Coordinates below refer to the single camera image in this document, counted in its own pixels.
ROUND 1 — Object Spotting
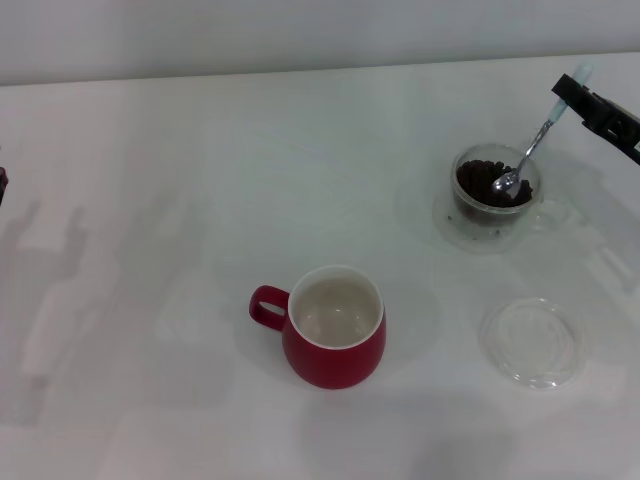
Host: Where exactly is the coffee beans pile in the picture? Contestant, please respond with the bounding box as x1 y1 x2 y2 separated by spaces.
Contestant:
455 158 534 209

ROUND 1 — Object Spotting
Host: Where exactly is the blue-handled metal spoon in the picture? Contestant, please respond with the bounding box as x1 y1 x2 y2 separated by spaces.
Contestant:
491 63 594 199

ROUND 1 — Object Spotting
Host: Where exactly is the clear glass saucer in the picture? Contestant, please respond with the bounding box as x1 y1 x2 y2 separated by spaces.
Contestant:
431 190 540 255

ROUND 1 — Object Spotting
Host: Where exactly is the red ceramic mug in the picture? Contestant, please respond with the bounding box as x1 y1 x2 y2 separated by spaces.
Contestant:
248 264 388 389

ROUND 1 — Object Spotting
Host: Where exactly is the clear glass cup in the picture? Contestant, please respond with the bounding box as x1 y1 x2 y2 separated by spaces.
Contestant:
451 143 577 237

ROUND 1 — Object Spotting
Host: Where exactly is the small clear glass dish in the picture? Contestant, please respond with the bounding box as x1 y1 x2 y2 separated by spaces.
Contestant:
476 296 587 392

